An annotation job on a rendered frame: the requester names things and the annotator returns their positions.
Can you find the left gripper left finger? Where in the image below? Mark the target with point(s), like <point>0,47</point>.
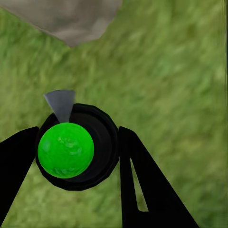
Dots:
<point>16,156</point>

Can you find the pesticide atomizer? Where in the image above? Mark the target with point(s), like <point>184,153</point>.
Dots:
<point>78,146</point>

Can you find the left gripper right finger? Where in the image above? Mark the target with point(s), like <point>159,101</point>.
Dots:
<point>166,209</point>

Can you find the tree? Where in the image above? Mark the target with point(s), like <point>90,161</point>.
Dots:
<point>70,21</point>

